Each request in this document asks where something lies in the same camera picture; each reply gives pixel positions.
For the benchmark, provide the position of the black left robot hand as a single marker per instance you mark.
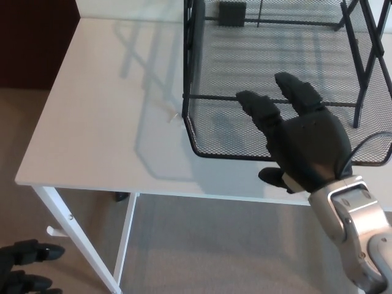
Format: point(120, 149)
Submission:
point(21, 254)

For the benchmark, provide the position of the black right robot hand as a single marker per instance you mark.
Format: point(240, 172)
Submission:
point(312, 147)

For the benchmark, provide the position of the black mesh tray layer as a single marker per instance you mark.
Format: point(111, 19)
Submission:
point(232, 134)

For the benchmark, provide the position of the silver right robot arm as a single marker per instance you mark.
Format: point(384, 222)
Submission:
point(355, 220)

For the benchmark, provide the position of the black tray label holder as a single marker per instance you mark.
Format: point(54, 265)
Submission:
point(231, 13)

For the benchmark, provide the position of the white hook on table leg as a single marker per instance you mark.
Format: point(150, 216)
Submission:
point(55, 231)

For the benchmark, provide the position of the small black floor object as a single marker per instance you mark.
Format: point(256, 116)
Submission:
point(120, 196)

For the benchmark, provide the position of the white table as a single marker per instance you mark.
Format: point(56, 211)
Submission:
point(92, 122)

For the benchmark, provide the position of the dark red panel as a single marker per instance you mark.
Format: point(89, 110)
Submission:
point(30, 43)

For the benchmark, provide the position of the black file tray frame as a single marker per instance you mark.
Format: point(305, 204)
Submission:
point(358, 76)

